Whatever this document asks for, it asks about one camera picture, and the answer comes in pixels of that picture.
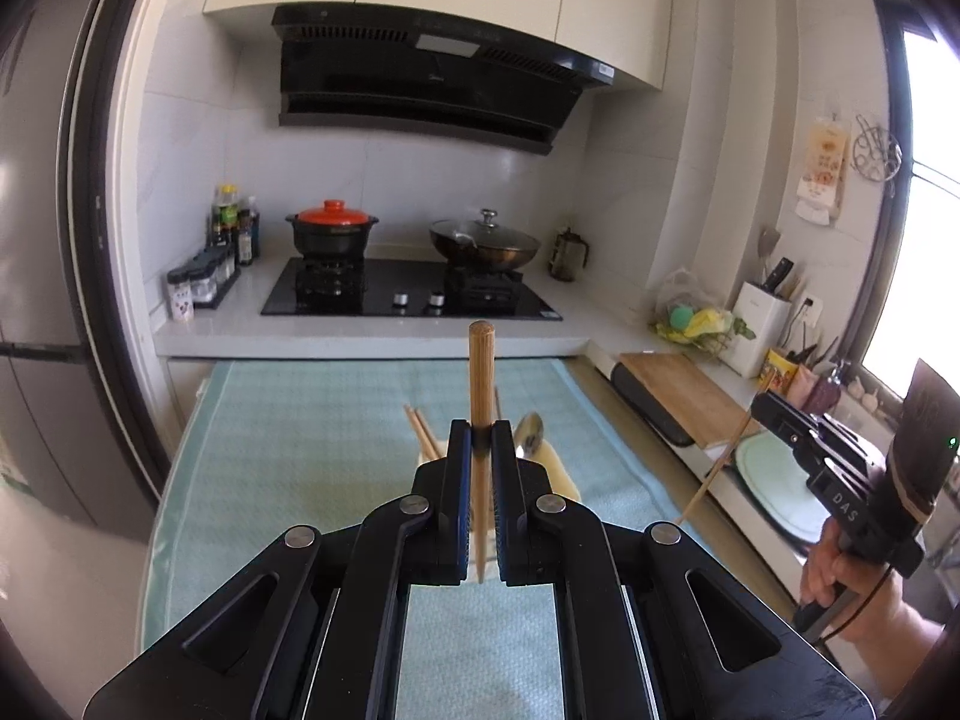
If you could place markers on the person's right forearm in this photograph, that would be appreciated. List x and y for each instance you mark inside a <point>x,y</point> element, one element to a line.
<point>907,637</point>

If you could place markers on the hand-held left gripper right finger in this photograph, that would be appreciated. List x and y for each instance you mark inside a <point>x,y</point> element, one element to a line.
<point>508,499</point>

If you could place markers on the pale round sink basin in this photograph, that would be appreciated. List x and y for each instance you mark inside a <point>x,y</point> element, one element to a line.
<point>772,484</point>

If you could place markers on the pink utensil cup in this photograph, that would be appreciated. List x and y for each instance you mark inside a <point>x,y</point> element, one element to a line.
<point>804,388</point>

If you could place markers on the person's right hand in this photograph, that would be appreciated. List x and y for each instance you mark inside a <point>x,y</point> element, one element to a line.
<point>821,562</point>

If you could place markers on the wooden cutting board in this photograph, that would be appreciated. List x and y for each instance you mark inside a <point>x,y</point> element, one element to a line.
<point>690,397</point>

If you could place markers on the white knife block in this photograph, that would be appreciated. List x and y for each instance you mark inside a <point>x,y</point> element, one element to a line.
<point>757,330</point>

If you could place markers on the brown french press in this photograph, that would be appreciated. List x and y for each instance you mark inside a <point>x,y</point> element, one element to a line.
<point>568,255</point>

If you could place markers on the black range hood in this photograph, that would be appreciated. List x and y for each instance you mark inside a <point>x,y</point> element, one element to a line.
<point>420,75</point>

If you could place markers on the oil bottle with yellow cap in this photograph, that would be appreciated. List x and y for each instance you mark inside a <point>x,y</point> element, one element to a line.
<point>225,214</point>

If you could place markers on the black clay pot orange lid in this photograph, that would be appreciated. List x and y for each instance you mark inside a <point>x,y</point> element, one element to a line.
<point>332,229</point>

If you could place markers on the black wok with glass lid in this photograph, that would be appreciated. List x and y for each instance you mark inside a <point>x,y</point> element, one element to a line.
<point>486,244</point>

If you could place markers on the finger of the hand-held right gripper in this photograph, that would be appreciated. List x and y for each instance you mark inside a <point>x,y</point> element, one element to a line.
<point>787,416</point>
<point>817,465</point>

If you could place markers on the stainless steel refrigerator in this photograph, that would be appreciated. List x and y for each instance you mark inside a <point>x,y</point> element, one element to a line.
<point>45,277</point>

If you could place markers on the metal spoon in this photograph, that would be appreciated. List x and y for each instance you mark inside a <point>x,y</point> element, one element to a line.
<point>529,435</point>

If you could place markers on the wall calendar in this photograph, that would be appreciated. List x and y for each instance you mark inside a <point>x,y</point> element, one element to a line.
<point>823,172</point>

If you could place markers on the dark sauce bottle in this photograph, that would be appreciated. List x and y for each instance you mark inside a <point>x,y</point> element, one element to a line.
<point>247,236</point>

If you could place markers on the window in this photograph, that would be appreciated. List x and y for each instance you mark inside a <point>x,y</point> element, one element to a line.
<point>926,202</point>

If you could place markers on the white wall outlet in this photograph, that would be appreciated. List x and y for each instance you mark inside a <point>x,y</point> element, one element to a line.
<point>810,311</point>

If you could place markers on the light blue woven mat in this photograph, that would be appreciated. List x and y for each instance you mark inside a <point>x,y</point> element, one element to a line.
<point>300,427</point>

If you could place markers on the white ribbed utensil holder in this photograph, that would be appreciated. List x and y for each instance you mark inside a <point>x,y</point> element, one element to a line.
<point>559,472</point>

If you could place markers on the wooden chopstick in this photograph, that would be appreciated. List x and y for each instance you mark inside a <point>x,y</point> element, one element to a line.
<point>421,435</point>
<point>720,469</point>
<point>480,375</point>
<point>431,435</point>

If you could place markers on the dark soap bottle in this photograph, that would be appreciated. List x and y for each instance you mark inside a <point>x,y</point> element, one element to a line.
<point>831,390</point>

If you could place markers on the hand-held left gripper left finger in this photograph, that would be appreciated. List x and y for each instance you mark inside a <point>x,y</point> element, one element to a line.
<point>459,499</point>

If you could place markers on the yellow packet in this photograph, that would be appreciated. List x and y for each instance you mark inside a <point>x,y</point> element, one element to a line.
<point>780,373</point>

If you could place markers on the plastic bag of produce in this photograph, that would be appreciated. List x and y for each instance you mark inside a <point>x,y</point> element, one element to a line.
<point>697,315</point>

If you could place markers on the spice jar set black lids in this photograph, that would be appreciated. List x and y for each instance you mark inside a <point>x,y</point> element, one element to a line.
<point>199,285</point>

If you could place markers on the black gas stove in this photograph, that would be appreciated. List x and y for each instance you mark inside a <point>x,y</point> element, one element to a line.
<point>405,289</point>

